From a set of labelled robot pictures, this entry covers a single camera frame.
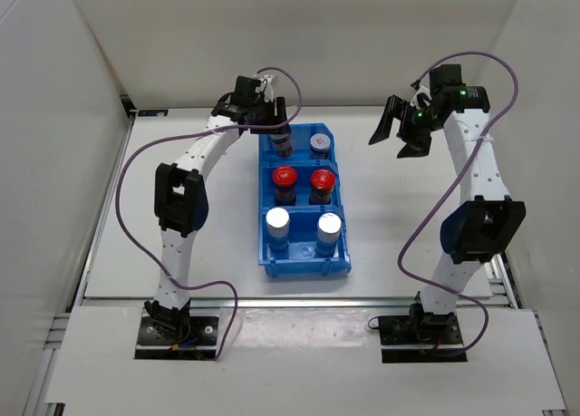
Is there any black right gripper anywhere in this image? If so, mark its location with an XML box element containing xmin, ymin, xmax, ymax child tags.
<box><xmin>369</xmin><ymin>95</ymin><xmax>441</xmax><ymax>160</ymax></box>

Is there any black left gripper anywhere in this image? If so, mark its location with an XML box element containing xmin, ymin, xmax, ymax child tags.
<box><xmin>249</xmin><ymin>97</ymin><xmax>291</xmax><ymax>135</ymax></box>

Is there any white lid dark jar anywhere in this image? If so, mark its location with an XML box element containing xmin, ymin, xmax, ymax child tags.
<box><xmin>270</xmin><ymin>133</ymin><xmax>294</xmax><ymax>159</ymax></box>
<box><xmin>309</xmin><ymin>133</ymin><xmax>332</xmax><ymax>160</ymax></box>

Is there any red lid sauce jar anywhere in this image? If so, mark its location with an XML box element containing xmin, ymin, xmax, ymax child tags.
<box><xmin>309</xmin><ymin>169</ymin><xmax>336</xmax><ymax>205</ymax></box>
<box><xmin>272</xmin><ymin>166</ymin><xmax>297</xmax><ymax>206</ymax></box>

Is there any silver lid peppercorn jar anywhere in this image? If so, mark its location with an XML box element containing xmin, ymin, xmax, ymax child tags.
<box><xmin>266</xmin><ymin>208</ymin><xmax>290</xmax><ymax>251</ymax></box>
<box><xmin>315</xmin><ymin>212</ymin><xmax>343</xmax><ymax>256</ymax></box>

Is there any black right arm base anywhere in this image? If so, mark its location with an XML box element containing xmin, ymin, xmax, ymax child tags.
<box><xmin>367</xmin><ymin>304</ymin><xmax>468</xmax><ymax>364</ymax></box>

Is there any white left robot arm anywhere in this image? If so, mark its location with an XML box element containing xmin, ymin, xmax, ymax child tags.
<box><xmin>145</xmin><ymin>74</ymin><xmax>286</xmax><ymax>343</ymax></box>

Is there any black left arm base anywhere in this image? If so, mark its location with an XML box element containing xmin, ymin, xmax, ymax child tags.
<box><xmin>133</xmin><ymin>309</ymin><xmax>221</xmax><ymax>361</ymax></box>

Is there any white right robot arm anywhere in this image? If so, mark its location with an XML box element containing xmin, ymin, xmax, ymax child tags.
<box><xmin>369</xmin><ymin>84</ymin><xmax>526</xmax><ymax>343</ymax></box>

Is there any blue far storage bin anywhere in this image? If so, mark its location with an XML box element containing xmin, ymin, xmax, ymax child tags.
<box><xmin>258</xmin><ymin>123</ymin><xmax>337</xmax><ymax>167</ymax></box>

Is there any blue storage bin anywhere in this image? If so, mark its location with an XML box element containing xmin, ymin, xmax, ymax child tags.
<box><xmin>258</xmin><ymin>160</ymin><xmax>343</xmax><ymax>212</ymax></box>
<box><xmin>258</xmin><ymin>123</ymin><xmax>337</xmax><ymax>167</ymax></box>
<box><xmin>257</xmin><ymin>206</ymin><xmax>352</xmax><ymax>277</ymax></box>

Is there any blue middle storage bin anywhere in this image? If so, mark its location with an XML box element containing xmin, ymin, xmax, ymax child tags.
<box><xmin>258</xmin><ymin>160</ymin><xmax>343</xmax><ymax>212</ymax></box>

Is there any blue near storage bin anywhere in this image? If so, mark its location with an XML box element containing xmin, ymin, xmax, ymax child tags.
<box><xmin>257</xmin><ymin>206</ymin><xmax>352</xmax><ymax>277</ymax></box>

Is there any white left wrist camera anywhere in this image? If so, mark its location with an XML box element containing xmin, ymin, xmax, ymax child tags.
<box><xmin>254</xmin><ymin>73</ymin><xmax>277</xmax><ymax>102</ymax></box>

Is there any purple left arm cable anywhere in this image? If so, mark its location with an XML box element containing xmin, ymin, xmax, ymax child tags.
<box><xmin>115</xmin><ymin>67</ymin><xmax>304</xmax><ymax>361</ymax></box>

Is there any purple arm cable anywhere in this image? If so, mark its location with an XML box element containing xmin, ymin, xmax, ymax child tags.
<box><xmin>396</xmin><ymin>51</ymin><xmax>520</xmax><ymax>356</ymax></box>
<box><xmin>115</xmin><ymin>67</ymin><xmax>304</xmax><ymax>361</ymax></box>

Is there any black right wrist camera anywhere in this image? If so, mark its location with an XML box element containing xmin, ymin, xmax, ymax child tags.
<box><xmin>428</xmin><ymin>63</ymin><xmax>468</xmax><ymax>100</ymax></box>

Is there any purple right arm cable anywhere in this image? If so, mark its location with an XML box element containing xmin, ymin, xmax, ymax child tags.
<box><xmin>396</xmin><ymin>51</ymin><xmax>520</xmax><ymax>356</ymax></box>

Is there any aluminium table edge rail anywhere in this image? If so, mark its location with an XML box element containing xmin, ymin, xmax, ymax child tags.
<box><xmin>80</xmin><ymin>295</ymin><xmax>510</xmax><ymax>309</ymax></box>

